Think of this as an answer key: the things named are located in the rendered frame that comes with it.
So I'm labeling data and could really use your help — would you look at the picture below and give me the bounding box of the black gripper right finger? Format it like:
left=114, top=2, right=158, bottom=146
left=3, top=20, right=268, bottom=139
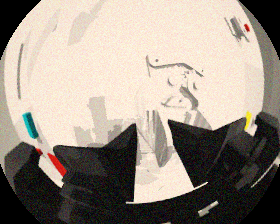
left=168, top=117, right=246, bottom=188

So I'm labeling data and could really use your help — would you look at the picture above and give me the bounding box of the teal rectangular block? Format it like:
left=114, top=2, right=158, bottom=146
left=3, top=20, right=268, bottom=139
left=22, top=112, right=39, bottom=140

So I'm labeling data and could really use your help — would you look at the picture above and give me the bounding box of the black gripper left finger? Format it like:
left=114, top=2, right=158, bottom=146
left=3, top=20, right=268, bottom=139
left=52, top=124, right=137, bottom=202

